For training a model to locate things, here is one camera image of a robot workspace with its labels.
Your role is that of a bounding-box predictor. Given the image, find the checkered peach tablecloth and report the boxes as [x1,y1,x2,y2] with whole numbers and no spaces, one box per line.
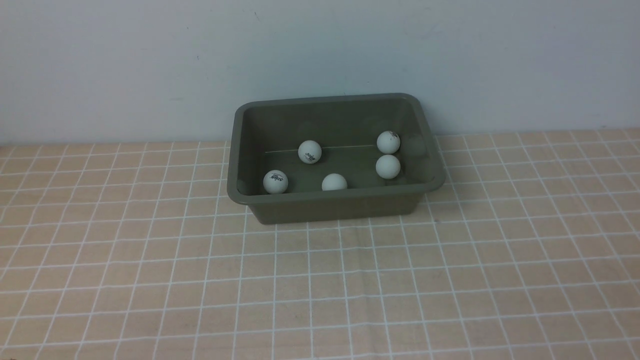
[0,129,640,360]

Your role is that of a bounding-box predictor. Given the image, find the white ball with logo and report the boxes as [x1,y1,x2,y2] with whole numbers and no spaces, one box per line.
[297,140,322,164]
[262,170,290,195]

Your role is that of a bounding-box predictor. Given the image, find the white ball with dark mark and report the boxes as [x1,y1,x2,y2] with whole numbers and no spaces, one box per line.
[375,130,402,155]

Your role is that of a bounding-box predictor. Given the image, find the plain white ball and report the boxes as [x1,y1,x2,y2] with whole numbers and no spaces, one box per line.
[321,173,348,191]
[375,154,402,180]

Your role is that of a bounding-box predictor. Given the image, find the olive green plastic bin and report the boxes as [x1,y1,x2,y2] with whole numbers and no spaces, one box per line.
[227,93,447,224]

